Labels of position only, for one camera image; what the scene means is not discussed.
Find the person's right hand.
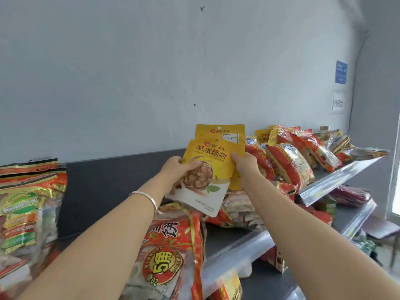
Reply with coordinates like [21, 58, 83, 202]
[230, 151, 262, 185]

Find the person's left hand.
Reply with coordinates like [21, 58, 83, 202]
[157, 156, 203, 193]

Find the yellow walnut snack packet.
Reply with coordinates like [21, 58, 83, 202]
[165, 139, 246, 218]

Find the yellow packet with white label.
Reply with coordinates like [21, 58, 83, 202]
[195, 123, 246, 191]

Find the person's left forearm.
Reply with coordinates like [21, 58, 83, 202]
[17, 179, 171, 300]

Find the person's right forearm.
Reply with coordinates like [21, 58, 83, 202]
[241, 175, 400, 300]

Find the small yellow snack packet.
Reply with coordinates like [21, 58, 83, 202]
[255, 128, 279, 146]

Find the pile of brown snack packets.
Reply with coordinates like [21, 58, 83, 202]
[202, 190, 271, 232]

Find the row of red snack packets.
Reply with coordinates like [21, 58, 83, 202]
[245, 124, 344, 202]

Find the grey metal shelving unit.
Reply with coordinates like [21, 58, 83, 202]
[58, 149, 392, 300]

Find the large red pastry bag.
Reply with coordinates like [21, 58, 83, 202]
[120, 203, 207, 300]

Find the green snack packet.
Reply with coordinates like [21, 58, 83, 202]
[315, 197, 337, 216]

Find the red and brown box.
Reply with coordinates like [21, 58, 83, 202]
[262, 246, 289, 274]

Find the pile of shiny snack packets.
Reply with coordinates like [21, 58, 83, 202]
[312, 129, 391, 164]

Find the purple snack packet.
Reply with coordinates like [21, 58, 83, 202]
[329, 185, 371, 209]

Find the yellow and red snack bag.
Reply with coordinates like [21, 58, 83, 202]
[212, 274, 243, 300]

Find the brown stool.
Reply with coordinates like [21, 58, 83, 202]
[362, 215, 400, 269]

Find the green and yellow snack bag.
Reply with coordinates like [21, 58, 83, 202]
[0, 158, 68, 291]

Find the silver bracelet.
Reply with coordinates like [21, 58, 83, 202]
[128, 190, 159, 220]

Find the white paper wall sign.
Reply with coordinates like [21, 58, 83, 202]
[331, 90, 345, 115]

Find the blue wall sign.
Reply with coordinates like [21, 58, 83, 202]
[335, 60, 348, 85]

